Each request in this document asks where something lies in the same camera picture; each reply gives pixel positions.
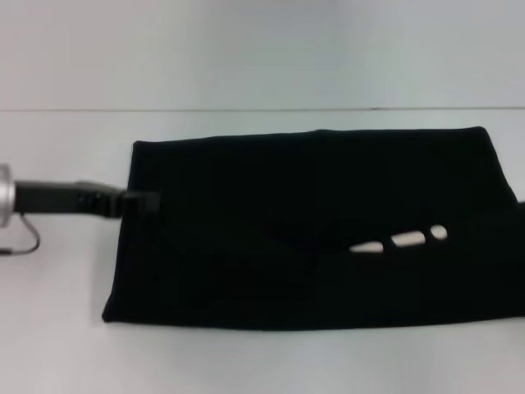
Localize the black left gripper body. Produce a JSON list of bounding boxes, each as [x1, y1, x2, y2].
[[14, 179, 125, 222]]

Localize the black t-shirt with white print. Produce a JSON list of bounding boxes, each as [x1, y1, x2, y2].
[[101, 126, 525, 332]]

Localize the left arm gripper cable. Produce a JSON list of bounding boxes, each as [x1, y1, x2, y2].
[[0, 213, 41, 257]]

